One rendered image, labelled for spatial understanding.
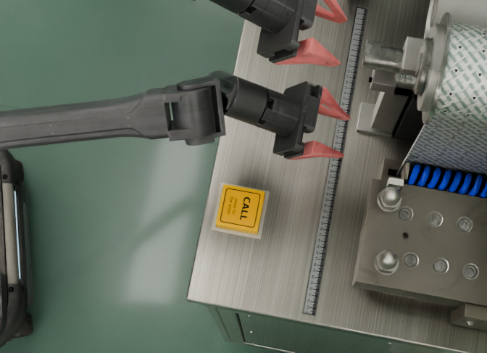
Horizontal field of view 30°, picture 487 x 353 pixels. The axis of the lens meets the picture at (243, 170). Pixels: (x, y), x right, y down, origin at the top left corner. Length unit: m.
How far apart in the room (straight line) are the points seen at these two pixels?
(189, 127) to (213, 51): 1.33
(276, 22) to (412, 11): 0.60
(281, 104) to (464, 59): 0.27
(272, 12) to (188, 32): 1.54
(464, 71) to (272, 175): 0.47
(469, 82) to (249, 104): 0.30
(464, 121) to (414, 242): 0.25
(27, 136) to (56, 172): 1.24
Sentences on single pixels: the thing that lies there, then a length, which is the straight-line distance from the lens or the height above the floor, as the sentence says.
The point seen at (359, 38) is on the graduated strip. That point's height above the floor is 0.90.
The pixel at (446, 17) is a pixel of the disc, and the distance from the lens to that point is 1.20.
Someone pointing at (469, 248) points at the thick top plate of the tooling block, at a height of 1.03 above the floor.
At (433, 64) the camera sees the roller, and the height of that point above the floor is 1.30.
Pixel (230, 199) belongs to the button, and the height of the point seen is 0.92.
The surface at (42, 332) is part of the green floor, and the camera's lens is 2.44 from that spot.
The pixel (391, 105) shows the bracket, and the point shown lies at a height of 1.04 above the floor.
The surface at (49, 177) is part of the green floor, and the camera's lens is 2.51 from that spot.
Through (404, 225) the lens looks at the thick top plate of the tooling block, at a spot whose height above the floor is 1.03.
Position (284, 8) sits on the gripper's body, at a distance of 1.06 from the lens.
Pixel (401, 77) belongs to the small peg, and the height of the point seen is 1.24.
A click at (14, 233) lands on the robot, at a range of 2.26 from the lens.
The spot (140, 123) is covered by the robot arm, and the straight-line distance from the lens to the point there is 1.25.
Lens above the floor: 2.37
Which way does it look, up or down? 75 degrees down
